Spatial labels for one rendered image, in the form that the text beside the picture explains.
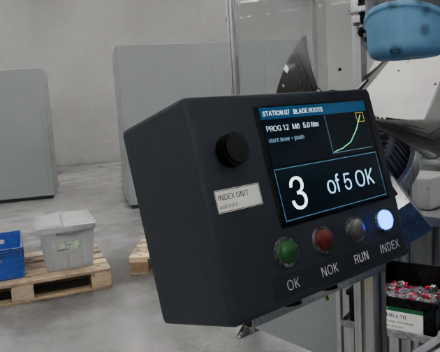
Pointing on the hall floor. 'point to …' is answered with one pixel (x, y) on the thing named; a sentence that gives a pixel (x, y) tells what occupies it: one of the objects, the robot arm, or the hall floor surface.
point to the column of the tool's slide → (358, 57)
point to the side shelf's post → (436, 246)
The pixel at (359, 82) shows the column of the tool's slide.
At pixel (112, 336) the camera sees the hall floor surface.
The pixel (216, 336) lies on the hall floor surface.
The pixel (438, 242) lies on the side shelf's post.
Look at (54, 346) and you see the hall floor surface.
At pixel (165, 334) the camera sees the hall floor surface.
